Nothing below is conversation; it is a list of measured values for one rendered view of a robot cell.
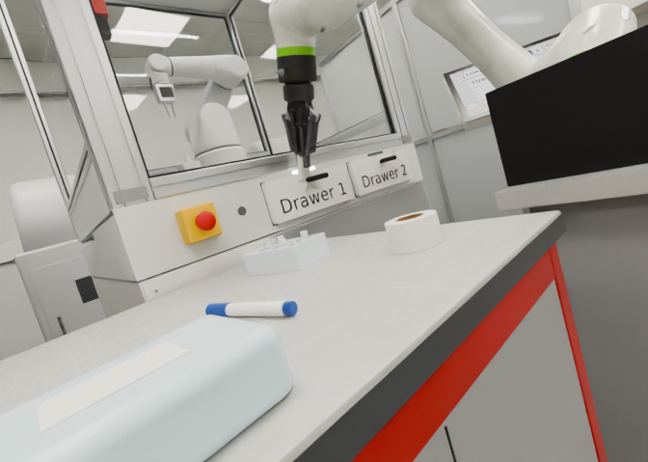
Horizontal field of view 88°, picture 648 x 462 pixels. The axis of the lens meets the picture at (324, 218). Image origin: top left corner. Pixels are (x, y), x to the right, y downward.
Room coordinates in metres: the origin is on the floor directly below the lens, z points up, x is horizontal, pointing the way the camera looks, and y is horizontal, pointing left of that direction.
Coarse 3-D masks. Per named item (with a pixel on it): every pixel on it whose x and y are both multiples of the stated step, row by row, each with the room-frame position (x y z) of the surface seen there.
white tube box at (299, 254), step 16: (288, 240) 0.62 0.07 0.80; (304, 240) 0.57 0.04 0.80; (320, 240) 0.56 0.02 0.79; (256, 256) 0.56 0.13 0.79; (272, 256) 0.54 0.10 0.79; (288, 256) 0.52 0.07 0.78; (304, 256) 0.52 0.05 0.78; (320, 256) 0.55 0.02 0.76; (256, 272) 0.57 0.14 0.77; (272, 272) 0.55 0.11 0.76
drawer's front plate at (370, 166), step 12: (372, 156) 1.10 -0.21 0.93; (384, 156) 1.14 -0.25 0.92; (396, 156) 1.18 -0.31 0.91; (348, 168) 1.05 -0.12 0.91; (360, 168) 1.06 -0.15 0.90; (372, 168) 1.09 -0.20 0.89; (384, 168) 1.13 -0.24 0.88; (396, 168) 1.17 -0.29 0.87; (408, 168) 1.21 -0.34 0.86; (360, 180) 1.05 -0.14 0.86; (372, 180) 1.08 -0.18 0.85; (396, 180) 1.16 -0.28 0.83; (360, 192) 1.04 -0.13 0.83
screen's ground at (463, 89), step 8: (552, 40) 1.35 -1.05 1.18; (528, 48) 1.37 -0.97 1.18; (544, 48) 1.34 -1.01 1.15; (536, 56) 1.33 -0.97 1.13; (456, 72) 1.44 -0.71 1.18; (472, 80) 1.38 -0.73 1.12; (480, 80) 1.37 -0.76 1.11; (488, 80) 1.35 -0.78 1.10; (456, 88) 1.39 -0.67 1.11; (464, 88) 1.38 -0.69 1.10; (464, 96) 1.35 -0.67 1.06; (472, 96) 1.33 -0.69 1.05; (480, 104) 1.30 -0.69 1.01; (472, 112) 1.29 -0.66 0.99; (480, 112) 1.28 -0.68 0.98
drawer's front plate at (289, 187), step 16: (336, 176) 0.99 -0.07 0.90; (272, 192) 0.85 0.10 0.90; (288, 192) 0.88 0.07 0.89; (304, 192) 0.91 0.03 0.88; (320, 192) 0.94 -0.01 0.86; (336, 192) 0.98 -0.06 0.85; (352, 192) 1.02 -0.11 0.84; (272, 208) 0.84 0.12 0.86; (288, 208) 0.87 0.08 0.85; (304, 208) 0.90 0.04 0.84; (320, 208) 0.93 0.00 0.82
